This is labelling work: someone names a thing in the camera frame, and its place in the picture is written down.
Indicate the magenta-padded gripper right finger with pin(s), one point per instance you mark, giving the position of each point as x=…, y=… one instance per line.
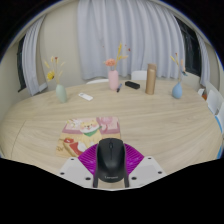
x=148, y=168

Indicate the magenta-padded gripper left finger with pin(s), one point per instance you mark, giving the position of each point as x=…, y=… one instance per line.
x=75, y=168

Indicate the black computer mouse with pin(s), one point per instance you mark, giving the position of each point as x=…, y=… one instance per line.
x=111, y=160

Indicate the dog print mouse pad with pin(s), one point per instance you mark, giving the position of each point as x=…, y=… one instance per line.
x=80, y=133

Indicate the white remote control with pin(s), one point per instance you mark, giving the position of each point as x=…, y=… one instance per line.
x=85, y=96

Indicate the green vase with yellow flowers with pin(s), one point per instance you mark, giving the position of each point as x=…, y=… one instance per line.
x=61, y=95

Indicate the blue vase with dried flowers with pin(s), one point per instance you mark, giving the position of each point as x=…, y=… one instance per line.
x=177, y=91

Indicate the black rectangular case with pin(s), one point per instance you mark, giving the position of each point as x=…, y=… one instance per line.
x=132, y=84

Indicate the dark marker pen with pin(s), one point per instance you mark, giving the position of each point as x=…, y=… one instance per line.
x=119, y=88

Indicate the tan insulated bottle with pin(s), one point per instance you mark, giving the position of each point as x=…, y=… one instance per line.
x=150, y=80

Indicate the white chair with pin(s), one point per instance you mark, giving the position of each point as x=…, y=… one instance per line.
x=138, y=75
x=97, y=81

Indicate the pink vase with flowers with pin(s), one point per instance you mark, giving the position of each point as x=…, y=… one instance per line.
x=113, y=81

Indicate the row of white chairs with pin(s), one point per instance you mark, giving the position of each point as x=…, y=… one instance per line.
x=213, y=100

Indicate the dark window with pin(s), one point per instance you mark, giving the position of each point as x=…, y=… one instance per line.
x=191, y=50
x=21, y=66

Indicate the narrow white curtain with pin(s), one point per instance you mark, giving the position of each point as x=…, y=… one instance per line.
x=204, y=63
x=33, y=60

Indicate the wide white curtain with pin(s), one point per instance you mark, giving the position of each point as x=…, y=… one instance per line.
x=133, y=33

